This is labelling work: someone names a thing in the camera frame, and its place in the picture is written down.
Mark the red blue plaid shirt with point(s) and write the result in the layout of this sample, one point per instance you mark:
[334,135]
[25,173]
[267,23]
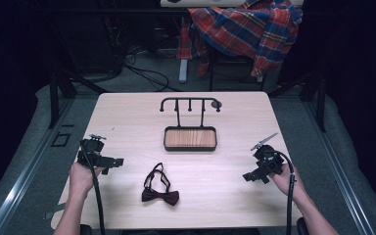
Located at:
[248,29]

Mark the black chair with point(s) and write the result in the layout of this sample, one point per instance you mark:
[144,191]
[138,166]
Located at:
[235,70]

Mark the aluminium rail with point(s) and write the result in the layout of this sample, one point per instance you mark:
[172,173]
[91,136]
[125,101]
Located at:
[23,182]
[342,176]

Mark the black metal stand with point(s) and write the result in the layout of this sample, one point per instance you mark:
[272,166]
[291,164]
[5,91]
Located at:
[58,98]
[316,98]

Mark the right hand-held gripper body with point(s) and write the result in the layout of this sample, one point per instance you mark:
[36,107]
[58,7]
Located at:
[269,161]

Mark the black rack with wooden tray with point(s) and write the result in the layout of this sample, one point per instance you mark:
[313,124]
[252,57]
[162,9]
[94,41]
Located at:
[190,138]

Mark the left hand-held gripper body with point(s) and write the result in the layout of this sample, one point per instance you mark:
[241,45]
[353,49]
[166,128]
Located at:
[93,156]

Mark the person's right hand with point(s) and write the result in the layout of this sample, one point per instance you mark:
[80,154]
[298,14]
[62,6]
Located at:
[285,181]

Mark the white post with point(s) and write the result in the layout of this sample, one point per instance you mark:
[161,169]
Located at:
[183,71]

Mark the dark red bow tie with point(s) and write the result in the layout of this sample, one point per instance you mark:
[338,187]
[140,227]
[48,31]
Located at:
[160,195]

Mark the person's left hand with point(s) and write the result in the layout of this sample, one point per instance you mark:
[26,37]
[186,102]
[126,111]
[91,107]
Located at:
[81,179]

